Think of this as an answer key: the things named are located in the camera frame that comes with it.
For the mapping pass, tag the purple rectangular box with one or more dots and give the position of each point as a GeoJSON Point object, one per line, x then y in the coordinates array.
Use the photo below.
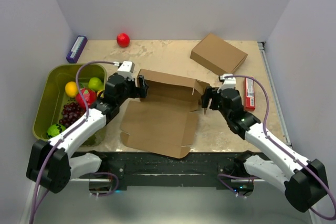
{"type": "Point", "coordinates": [77, 48]}

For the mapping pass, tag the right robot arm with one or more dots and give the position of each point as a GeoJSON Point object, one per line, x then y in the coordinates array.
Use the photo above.
{"type": "Point", "coordinates": [303, 182]}

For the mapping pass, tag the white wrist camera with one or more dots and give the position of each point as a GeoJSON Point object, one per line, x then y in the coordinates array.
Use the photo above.
{"type": "Point", "coordinates": [228, 82]}
{"type": "Point", "coordinates": [126, 70]}

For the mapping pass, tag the green lime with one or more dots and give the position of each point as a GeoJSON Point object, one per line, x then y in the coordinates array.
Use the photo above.
{"type": "Point", "coordinates": [95, 84]}

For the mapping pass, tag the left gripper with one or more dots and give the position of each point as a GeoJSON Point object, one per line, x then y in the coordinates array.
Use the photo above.
{"type": "Point", "coordinates": [137, 92]}

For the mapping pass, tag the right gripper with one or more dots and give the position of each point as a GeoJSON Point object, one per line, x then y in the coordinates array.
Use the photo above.
{"type": "Point", "coordinates": [210, 93]}

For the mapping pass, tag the green watermelon ball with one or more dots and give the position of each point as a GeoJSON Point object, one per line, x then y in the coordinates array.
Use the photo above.
{"type": "Point", "coordinates": [55, 130]}

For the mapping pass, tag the red rectangular box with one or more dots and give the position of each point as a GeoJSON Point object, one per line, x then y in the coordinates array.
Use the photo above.
{"type": "Point", "coordinates": [249, 94]}

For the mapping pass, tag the aluminium frame rail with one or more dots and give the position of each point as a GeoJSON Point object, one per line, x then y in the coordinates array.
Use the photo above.
{"type": "Point", "coordinates": [261, 46]}

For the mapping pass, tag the closed brown cardboard box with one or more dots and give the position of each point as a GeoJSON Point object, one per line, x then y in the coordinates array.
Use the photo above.
{"type": "Point", "coordinates": [217, 55]}

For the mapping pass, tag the green plastic bin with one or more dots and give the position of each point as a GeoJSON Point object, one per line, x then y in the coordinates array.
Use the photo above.
{"type": "Point", "coordinates": [54, 98]}

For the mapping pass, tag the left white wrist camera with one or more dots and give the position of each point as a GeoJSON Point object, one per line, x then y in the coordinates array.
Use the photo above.
{"type": "Point", "coordinates": [126, 70]}

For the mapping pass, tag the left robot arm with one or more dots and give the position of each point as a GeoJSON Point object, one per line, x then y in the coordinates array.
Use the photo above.
{"type": "Point", "coordinates": [51, 163]}

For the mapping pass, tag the purple grape bunch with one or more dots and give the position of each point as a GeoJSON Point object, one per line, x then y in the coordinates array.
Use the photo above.
{"type": "Point", "coordinates": [70, 114]}

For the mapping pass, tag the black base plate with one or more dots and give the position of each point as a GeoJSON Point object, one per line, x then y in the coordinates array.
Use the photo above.
{"type": "Point", "coordinates": [197, 169]}

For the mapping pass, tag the brown cardboard box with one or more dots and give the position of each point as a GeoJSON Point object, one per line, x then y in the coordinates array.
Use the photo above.
{"type": "Point", "coordinates": [165, 121]}
{"type": "Point", "coordinates": [217, 55]}

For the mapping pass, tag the yellow lemon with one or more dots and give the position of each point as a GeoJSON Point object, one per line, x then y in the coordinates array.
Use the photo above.
{"type": "Point", "coordinates": [71, 89]}

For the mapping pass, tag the red dragon fruit toy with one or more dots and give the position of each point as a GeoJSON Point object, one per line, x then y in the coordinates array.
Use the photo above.
{"type": "Point", "coordinates": [89, 96]}

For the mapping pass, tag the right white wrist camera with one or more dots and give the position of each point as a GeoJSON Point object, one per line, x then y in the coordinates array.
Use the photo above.
{"type": "Point", "coordinates": [228, 82]}

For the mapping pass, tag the red apple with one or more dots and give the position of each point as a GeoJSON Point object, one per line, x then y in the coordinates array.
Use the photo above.
{"type": "Point", "coordinates": [123, 40]}

